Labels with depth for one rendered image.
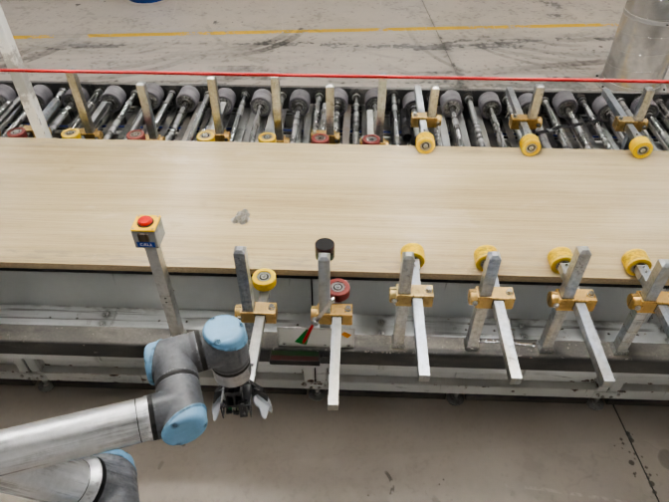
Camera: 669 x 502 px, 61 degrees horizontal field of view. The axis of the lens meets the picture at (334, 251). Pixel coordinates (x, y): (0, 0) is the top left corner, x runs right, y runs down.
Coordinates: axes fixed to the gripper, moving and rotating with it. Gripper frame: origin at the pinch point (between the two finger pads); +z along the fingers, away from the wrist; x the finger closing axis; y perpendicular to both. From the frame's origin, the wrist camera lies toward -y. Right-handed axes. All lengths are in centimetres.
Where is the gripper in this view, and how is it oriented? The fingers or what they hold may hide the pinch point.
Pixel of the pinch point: (243, 410)
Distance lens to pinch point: 156.8
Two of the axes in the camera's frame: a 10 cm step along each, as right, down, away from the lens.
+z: 0.0, 7.3, 6.8
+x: 10.0, -0.3, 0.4
